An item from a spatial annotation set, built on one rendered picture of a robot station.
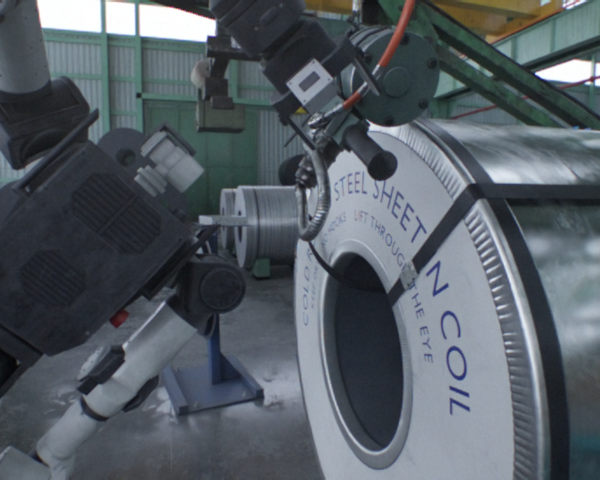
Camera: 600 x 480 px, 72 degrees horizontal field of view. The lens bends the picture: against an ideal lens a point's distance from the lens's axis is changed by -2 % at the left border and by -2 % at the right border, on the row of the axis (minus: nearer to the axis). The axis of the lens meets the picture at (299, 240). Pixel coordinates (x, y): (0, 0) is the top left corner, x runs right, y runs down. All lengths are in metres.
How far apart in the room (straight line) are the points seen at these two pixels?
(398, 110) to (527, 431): 0.50
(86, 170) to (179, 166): 0.23
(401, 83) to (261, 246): 5.25
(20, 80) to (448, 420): 0.87
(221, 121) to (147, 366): 1.26
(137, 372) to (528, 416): 0.65
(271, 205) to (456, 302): 5.27
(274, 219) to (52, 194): 5.25
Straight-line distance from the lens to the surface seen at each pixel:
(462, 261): 0.72
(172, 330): 0.84
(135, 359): 0.86
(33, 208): 0.68
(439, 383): 0.81
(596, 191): 0.87
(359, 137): 0.64
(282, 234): 5.87
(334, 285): 1.31
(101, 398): 0.90
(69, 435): 0.95
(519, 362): 0.65
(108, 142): 12.15
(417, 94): 0.73
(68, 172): 0.66
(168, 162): 0.85
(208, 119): 1.88
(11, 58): 0.74
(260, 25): 0.49
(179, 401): 2.53
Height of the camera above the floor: 1.17
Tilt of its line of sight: 6 degrees down
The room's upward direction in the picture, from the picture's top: straight up
